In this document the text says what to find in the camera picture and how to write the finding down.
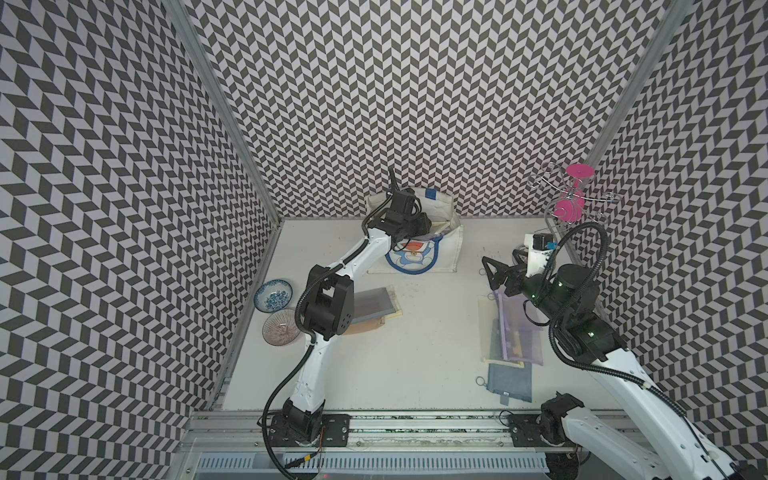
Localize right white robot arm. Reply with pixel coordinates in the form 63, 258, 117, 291
482, 222, 763, 479

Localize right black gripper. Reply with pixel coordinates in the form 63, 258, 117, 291
482, 247, 568, 324

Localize white canvas bag blue handles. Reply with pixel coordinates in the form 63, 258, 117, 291
367, 188, 463, 275

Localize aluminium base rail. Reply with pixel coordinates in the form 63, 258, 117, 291
179, 409, 697, 480

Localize pink trim mesh pouch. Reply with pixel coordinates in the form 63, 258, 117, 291
344, 318, 386, 335

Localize chrome wire stand pink discs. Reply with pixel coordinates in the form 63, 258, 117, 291
532, 163, 620, 240

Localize blue white ceramic bowl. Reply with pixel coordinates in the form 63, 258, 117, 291
253, 279, 293, 313

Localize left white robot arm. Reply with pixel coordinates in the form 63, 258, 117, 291
260, 166, 431, 479

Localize small grey blue pouch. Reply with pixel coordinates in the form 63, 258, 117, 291
475, 363, 533, 405

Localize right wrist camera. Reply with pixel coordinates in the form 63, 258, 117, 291
524, 233, 556, 277

